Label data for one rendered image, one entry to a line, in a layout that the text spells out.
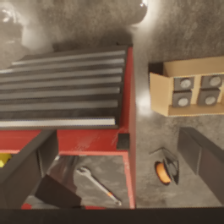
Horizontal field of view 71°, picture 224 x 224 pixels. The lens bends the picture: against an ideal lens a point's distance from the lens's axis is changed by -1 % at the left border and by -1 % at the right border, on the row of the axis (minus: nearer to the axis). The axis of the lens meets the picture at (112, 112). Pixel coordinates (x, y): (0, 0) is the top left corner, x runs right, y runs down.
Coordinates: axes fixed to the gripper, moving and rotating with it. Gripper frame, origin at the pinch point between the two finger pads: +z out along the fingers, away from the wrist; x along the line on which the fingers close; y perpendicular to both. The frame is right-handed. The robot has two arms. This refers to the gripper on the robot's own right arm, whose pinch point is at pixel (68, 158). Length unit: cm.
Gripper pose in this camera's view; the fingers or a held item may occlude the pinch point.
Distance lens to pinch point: 47.2
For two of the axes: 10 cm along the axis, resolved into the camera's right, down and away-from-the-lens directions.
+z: 1.1, -6.3, 7.7
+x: -5.1, -7.0, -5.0
